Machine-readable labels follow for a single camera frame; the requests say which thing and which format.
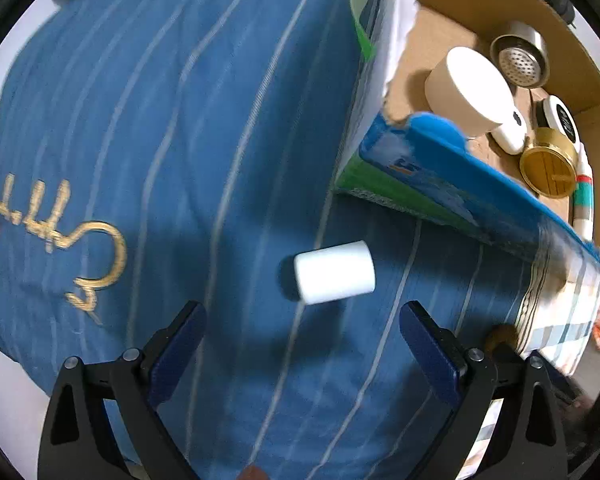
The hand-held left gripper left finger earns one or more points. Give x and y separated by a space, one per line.
177 355

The white black round compact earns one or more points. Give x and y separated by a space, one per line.
560 117

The white round jar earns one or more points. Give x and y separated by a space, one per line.
467 90

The small white cylinder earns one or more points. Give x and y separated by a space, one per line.
335 272

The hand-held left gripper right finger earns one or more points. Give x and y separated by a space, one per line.
427 355

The white rounded case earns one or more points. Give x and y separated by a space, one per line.
511 132

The small brown ball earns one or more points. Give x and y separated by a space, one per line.
501 337

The cardboard box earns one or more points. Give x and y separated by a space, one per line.
430 180

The gold lid jar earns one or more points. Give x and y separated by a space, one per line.
547 165

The silver round container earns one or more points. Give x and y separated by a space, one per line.
520 57

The blue striped blanket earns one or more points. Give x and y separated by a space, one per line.
180 160

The checked bed sheet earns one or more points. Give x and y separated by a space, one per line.
555 305

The white teal tube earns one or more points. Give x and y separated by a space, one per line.
584 200

